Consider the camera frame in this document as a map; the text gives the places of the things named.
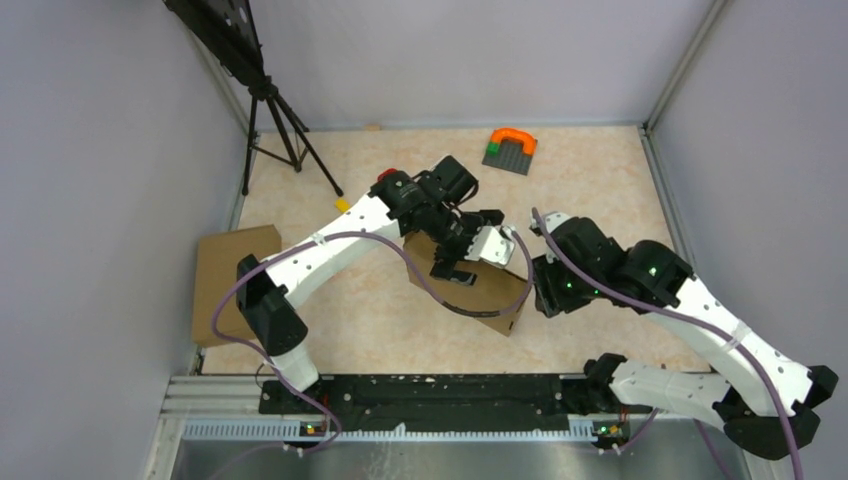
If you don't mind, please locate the orange arch toy block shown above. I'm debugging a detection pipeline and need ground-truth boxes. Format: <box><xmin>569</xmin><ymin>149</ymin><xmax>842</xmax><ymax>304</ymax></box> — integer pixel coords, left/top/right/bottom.
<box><xmin>488</xmin><ymin>127</ymin><xmax>537</xmax><ymax>156</ymax></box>

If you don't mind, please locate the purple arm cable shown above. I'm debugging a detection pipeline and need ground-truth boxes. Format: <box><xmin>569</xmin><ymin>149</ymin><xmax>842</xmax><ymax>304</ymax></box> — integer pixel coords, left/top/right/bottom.
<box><xmin>529</xmin><ymin>206</ymin><xmax>806</xmax><ymax>480</ymax></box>
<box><xmin>210</xmin><ymin>226</ymin><xmax>537</xmax><ymax>457</ymax></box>

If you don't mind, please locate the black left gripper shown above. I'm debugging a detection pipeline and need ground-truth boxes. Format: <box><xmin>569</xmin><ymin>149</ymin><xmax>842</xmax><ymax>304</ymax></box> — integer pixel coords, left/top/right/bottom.
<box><xmin>425</xmin><ymin>203</ymin><xmax>504</xmax><ymax>286</ymax></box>

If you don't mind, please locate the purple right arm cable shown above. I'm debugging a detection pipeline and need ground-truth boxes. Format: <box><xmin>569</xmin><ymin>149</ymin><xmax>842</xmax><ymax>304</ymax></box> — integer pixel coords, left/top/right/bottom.
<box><xmin>529</xmin><ymin>206</ymin><xmax>806</xmax><ymax>480</ymax></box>

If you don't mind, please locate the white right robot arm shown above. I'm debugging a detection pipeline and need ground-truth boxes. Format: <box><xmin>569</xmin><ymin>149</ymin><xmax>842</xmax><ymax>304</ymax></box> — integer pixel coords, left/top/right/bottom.
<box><xmin>531</xmin><ymin>212</ymin><xmax>839</xmax><ymax>460</ymax></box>

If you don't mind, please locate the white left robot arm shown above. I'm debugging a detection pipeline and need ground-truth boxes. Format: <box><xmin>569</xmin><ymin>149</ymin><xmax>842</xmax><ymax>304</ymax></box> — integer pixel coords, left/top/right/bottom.
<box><xmin>237</xmin><ymin>156</ymin><xmax>516</xmax><ymax>414</ymax></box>

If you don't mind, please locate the small folded cardboard box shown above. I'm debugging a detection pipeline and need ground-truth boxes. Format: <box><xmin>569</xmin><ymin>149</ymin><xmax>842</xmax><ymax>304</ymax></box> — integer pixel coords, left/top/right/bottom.
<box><xmin>191</xmin><ymin>225</ymin><xmax>282</xmax><ymax>347</ymax></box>

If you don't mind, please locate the aluminium front rail frame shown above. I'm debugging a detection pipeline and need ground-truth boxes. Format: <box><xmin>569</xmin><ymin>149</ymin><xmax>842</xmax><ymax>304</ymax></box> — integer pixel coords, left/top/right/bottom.
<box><xmin>144</xmin><ymin>373</ymin><xmax>792</xmax><ymax>479</ymax></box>

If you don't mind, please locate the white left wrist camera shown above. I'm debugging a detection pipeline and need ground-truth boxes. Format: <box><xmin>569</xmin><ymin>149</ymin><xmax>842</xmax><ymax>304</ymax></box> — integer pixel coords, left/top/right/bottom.
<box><xmin>463</xmin><ymin>225</ymin><xmax>516</xmax><ymax>269</ymax></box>

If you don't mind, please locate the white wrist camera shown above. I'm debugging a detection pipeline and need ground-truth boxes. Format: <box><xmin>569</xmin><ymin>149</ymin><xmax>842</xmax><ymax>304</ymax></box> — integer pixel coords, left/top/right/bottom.
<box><xmin>463</xmin><ymin>225</ymin><xmax>516</xmax><ymax>269</ymax></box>
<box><xmin>529</xmin><ymin>211</ymin><xmax>571</xmax><ymax>236</ymax></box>

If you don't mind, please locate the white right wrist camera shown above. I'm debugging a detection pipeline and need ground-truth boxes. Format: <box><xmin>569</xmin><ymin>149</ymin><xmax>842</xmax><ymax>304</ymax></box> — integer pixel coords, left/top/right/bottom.
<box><xmin>529</xmin><ymin>211</ymin><xmax>571</xmax><ymax>236</ymax></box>

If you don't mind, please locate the black tripod stand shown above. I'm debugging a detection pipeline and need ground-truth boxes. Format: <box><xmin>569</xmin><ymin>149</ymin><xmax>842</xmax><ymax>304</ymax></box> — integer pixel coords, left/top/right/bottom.
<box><xmin>165</xmin><ymin>0</ymin><xmax>344</xmax><ymax>198</ymax></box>

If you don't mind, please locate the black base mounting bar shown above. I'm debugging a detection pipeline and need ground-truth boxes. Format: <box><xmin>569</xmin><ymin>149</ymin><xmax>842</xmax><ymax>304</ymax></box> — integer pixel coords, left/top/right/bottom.
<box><xmin>258</xmin><ymin>373</ymin><xmax>650</xmax><ymax>433</ymax></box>

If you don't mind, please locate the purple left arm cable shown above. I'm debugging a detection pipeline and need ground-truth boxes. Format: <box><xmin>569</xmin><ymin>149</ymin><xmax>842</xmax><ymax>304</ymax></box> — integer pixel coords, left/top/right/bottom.
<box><xmin>210</xmin><ymin>226</ymin><xmax>537</xmax><ymax>457</ymax></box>

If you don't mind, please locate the red oval plastic block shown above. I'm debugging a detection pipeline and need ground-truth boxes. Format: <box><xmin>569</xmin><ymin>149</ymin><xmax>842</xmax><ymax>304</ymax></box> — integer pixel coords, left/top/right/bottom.
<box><xmin>377</xmin><ymin>168</ymin><xmax>398</xmax><ymax>182</ymax></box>

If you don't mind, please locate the grey lego base plate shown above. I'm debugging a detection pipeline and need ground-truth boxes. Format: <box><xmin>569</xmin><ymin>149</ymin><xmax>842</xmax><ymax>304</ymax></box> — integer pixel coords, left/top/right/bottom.
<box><xmin>482</xmin><ymin>141</ymin><xmax>533</xmax><ymax>176</ymax></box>

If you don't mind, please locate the large cardboard box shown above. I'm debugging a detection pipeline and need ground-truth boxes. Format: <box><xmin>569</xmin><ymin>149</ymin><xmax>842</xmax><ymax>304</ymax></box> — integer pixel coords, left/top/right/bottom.
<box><xmin>403</xmin><ymin>233</ymin><xmax>528</xmax><ymax>312</ymax></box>

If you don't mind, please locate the yellow rectangular block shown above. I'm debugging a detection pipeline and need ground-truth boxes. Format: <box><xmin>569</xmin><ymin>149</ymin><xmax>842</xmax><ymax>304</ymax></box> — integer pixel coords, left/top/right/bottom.
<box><xmin>334</xmin><ymin>198</ymin><xmax>351</xmax><ymax>213</ymax></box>

